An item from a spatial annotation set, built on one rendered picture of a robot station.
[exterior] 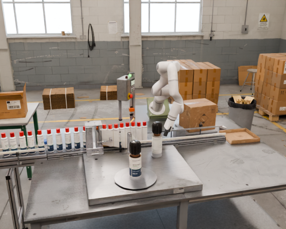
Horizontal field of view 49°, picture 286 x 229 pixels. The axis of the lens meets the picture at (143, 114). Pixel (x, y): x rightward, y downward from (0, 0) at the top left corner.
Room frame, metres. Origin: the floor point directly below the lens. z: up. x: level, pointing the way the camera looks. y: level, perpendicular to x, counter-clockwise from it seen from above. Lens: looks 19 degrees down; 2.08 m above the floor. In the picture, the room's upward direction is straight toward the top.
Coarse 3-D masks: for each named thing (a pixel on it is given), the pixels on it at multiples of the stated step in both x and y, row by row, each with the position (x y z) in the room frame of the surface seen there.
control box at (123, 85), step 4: (124, 76) 2.72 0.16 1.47; (132, 76) 2.72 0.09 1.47; (120, 80) 2.61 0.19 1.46; (124, 80) 2.59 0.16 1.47; (128, 80) 2.62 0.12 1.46; (120, 84) 2.61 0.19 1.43; (124, 84) 2.59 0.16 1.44; (128, 84) 2.61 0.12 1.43; (120, 88) 2.61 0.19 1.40; (124, 88) 2.59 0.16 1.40; (128, 88) 2.61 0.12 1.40; (120, 92) 2.61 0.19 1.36; (124, 92) 2.60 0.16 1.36; (128, 92) 2.61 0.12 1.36; (132, 92) 2.68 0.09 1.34; (120, 96) 2.61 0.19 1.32; (124, 96) 2.60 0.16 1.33; (124, 100) 2.60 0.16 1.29
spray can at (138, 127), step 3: (138, 123) 2.60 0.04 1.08; (138, 126) 2.60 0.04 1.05; (141, 126) 2.61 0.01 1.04; (138, 129) 2.59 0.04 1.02; (141, 129) 2.60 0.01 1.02; (138, 132) 2.59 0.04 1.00; (141, 132) 2.60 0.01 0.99; (138, 135) 2.59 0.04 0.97; (141, 135) 2.60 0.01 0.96; (138, 138) 2.59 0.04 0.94; (141, 138) 2.60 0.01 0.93
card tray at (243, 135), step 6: (222, 132) 2.95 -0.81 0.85; (228, 132) 2.97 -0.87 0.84; (234, 132) 2.98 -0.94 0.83; (240, 132) 2.98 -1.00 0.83; (246, 132) 2.98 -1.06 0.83; (228, 138) 2.83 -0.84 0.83; (234, 138) 2.83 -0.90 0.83; (240, 138) 2.83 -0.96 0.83; (246, 138) 2.83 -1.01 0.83; (252, 138) 2.83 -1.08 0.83; (258, 138) 2.76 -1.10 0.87
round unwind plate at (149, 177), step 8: (128, 168) 2.13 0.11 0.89; (144, 168) 2.13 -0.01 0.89; (120, 176) 2.01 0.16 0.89; (128, 176) 2.01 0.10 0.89; (144, 176) 2.01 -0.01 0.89; (152, 176) 2.01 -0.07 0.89; (120, 184) 1.90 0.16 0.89; (128, 184) 1.90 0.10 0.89; (136, 184) 1.90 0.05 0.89; (144, 184) 1.90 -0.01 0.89; (152, 184) 1.91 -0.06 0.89
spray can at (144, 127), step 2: (144, 122) 2.61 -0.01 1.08; (144, 124) 2.61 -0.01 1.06; (142, 126) 2.62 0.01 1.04; (144, 126) 2.61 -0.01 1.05; (146, 126) 2.62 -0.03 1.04; (142, 128) 2.61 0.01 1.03; (144, 128) 2.60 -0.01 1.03; (146, 128) 2.61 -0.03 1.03; (142, 130) 2.61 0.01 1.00; (144, 130) 2.60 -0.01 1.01; (146, 130) 2.61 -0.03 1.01; (142, 132) 2.61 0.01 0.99; (144, 132) 2.60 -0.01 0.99; (146, 132) 2.61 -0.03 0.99; (142, 134) 2.61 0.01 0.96; (144, 134) 2.60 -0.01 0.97; (146, 134) 2.61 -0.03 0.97; (142, 136) 2.61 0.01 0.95; (144, 136) 2.60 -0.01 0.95; (146, 136) 2.61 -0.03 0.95; (142, 138) 2.61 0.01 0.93; (144, 138) 2.60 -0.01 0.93; (146, 138) 2.61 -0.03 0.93; (142, 140) 2.61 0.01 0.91
